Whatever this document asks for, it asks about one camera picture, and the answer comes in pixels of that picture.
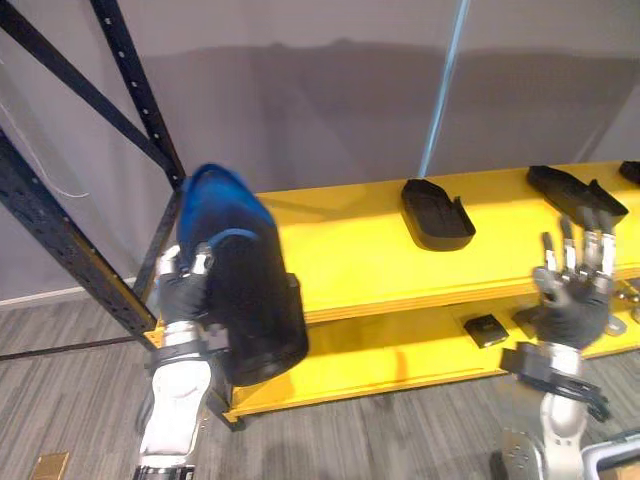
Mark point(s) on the black metal rack frame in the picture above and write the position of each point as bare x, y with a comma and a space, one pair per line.
55, 220

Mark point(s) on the robot left arm silver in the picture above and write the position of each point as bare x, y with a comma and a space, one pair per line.
172, 400

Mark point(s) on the black plastic housing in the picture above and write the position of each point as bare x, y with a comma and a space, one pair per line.
432, 215
570, 190
631, 171

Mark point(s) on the small silver metal part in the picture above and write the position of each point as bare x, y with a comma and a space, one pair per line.
629, 295
617, 325

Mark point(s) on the grey rimmed box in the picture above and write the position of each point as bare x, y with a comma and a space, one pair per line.
607, 457

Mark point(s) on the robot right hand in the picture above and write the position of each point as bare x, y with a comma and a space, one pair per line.
570, 305

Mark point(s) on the small black square box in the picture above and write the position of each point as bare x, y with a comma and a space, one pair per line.
485, 331

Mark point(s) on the yellow shelf board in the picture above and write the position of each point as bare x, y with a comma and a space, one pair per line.
360, 250
380, 355

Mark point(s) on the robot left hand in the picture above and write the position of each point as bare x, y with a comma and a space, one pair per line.
180, 295

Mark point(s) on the black housing with blue end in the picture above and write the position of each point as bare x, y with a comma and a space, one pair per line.
250, 280

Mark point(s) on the brass floor plate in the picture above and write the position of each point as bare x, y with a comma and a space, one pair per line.
50, 467

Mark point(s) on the light blue pole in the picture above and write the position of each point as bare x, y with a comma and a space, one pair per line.
442, 80

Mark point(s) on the robot silver leg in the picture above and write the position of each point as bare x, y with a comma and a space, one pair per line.
520, 457

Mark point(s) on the robot right arm silver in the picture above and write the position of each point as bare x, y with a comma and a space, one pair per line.
560, 405

